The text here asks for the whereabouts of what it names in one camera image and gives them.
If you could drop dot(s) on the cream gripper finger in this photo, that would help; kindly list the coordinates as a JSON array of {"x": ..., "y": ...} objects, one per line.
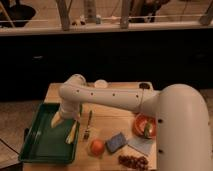
[
  {"x": 71, "y": 135},
  {"x": 56, "y": 120}
]

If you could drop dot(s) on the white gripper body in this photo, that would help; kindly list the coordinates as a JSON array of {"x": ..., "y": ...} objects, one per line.
[{"x": 70, "y": 110}]

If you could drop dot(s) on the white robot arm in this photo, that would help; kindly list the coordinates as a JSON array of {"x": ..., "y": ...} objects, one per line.
[{"x": 182, "y": 120}]

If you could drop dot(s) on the green plastic tray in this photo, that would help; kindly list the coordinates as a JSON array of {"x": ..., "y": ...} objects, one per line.
[{"x": 44, "y": 144}]

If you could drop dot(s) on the orange fruit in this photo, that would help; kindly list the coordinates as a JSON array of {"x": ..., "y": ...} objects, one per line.
[{"x": 97, "y": 147}]

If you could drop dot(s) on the white round cup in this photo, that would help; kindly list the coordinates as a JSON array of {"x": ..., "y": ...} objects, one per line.
[{"x": 100, "y": 83}]

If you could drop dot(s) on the blue sponge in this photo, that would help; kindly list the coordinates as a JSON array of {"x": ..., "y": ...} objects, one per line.
[{"x": 116, "y": 142}]

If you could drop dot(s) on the grey cloth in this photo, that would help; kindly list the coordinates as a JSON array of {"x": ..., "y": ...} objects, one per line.
[{"x": 141, "y": 145}]

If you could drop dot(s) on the orange bowl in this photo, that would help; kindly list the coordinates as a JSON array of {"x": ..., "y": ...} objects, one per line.
[{"x": 139, "y": 124}]

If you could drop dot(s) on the dark red grape bunch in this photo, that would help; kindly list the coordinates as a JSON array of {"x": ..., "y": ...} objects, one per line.
[{"x": 138, "y": 163}]

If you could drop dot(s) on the green pear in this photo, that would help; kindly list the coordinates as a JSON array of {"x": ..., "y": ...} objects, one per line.
[{"x": 148, "y": 130}]

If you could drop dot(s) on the dark small object on table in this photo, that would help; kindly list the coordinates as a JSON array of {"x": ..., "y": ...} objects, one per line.
[{"x": 144, "y": 86}]

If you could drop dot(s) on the green handled fork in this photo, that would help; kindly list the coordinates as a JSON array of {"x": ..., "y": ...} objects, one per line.
[{"x": 87, "y": 131}]

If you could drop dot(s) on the wooden table frame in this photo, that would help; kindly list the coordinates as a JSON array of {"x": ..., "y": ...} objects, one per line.
[{"x": 40, "y": 17}]

